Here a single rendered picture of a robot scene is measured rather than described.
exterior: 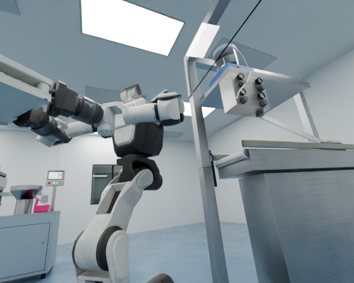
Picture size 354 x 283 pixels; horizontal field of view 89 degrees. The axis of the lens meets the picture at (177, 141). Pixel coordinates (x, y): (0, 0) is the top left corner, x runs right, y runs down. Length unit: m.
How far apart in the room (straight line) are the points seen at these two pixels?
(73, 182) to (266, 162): 5.32
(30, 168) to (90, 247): 5.33
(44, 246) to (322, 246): 2.83
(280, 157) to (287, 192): 0.18
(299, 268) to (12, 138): 6.23
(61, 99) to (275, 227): 0.99
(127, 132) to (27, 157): 5.25
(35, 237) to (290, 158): 2.89
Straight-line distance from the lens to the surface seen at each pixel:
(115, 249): 0.75
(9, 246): 3.13
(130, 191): 0.85
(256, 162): 0.92
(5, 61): 0.61
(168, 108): 0.70
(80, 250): 0.81
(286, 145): 1.10
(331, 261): 1.25
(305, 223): 1.15
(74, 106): 0.69
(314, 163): 1.23
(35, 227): 3.07
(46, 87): 0.63
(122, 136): 0.99
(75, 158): 5.93
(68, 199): 5.77
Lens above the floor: 0.73
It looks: 19 degrees up
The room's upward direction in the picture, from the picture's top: 5 degrees counter-clockwise
